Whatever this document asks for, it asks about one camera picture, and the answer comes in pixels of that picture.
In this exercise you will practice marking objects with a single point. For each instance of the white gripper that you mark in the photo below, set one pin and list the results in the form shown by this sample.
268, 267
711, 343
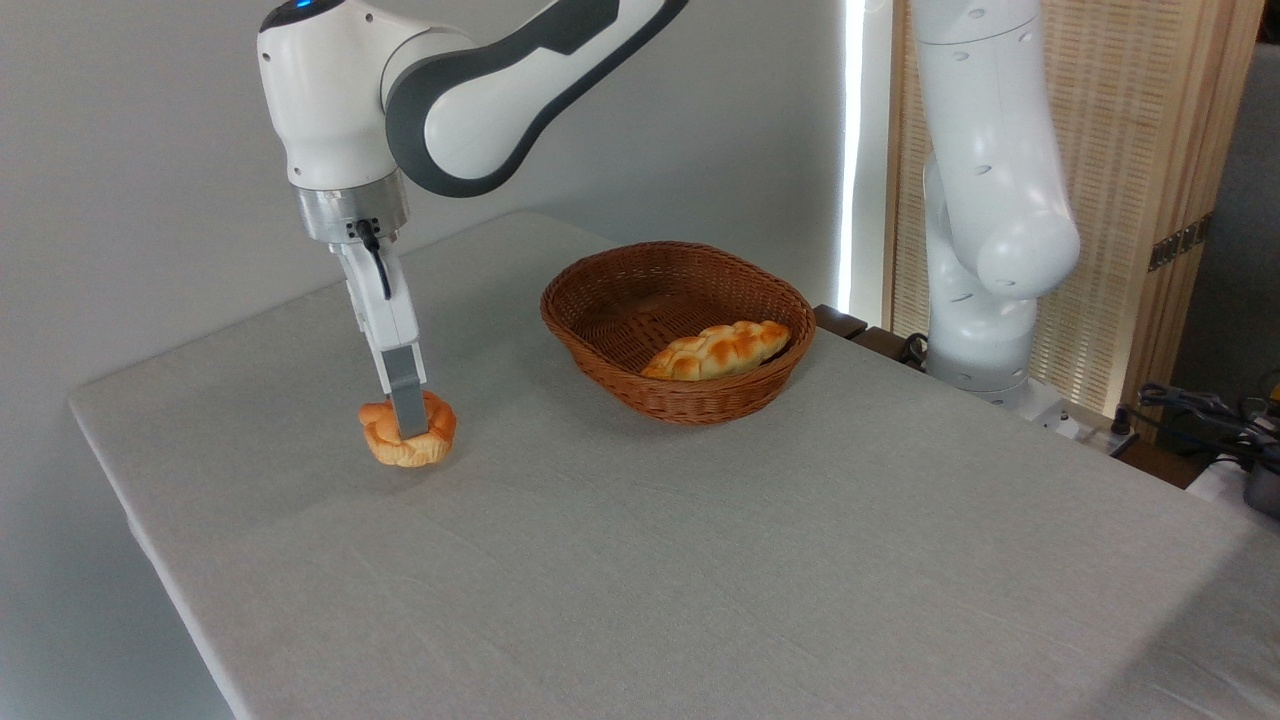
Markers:
385, 300

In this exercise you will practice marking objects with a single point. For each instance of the round golden bread roll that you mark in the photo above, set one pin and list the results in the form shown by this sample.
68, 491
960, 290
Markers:
385, 440

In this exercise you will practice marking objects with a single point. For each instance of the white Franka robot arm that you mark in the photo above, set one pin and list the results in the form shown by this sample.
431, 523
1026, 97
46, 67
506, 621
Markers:
330, 90

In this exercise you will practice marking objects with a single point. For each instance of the long braided bread loaf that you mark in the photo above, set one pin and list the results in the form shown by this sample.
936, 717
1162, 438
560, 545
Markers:
715, 350

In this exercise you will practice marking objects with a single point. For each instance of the gray tablecloth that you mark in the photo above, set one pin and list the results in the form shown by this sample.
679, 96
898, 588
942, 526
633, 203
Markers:
640, 560

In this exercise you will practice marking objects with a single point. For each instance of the brown wicker basket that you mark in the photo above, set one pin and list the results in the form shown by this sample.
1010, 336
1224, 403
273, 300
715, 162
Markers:
690, 400

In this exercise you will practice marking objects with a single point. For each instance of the dark brown wooden side table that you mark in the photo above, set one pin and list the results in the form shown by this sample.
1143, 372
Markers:
850, 328

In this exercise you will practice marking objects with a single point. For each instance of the metal screen hinge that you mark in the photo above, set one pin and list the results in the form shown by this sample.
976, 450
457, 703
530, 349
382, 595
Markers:
1180, 243

